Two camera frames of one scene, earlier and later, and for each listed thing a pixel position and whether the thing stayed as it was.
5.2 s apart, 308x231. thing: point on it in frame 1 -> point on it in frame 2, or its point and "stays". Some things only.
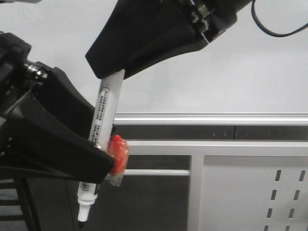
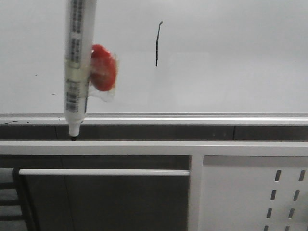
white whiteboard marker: [102, 126] -> [81, 44]
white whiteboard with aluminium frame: [244, 76] stays
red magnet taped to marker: [119, 148] -> [104, 67]
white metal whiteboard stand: [238, 185] stays
